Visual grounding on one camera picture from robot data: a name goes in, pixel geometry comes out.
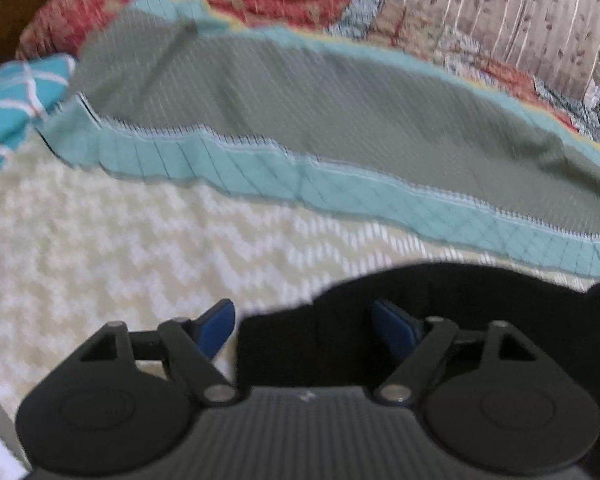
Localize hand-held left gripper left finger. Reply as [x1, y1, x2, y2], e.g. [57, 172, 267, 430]
[77, 298, 238, 407]

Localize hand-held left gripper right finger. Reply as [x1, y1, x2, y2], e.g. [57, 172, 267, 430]
[371, 298, 540, 407]

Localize black pants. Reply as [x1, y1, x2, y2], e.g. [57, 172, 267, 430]
[236, 261, 600, 401]

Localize patterned teal beige bedsheet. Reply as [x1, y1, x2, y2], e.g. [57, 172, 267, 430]
[0, 0, 600, 413]

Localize teal lattice print pillow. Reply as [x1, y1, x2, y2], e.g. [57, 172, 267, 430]
[0, 54, 79, 187]

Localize beige leaf print curtain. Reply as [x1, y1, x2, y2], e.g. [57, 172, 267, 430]
[150, 0, 600, 107]

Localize carved wooden headboard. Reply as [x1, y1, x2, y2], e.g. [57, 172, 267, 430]
[0, 0, 148, 77]

